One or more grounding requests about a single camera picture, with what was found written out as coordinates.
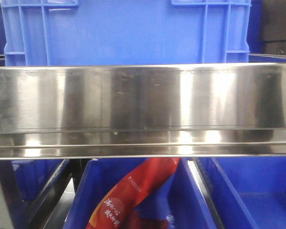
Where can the blue bin lower centre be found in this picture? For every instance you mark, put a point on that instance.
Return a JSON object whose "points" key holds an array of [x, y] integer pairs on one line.
{"points": [[178, 204]]}

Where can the stainless steel shelf rail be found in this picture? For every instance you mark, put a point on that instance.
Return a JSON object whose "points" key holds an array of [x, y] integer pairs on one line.
{"points": [[189, 110]]}

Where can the blue bin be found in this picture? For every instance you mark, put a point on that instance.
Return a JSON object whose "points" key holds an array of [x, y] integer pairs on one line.
{"points": [[178, 204], [248, 192]]}

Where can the large blue crate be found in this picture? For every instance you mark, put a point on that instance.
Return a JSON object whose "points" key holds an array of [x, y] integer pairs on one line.
{"points": [[124, 32]]}

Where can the red snack package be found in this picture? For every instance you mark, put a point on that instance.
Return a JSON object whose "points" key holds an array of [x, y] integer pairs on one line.
{"points": [[130, 191]]}

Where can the blue bin lower right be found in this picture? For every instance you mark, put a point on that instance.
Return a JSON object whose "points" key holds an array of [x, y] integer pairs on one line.
{"points": [[248, 192]]}

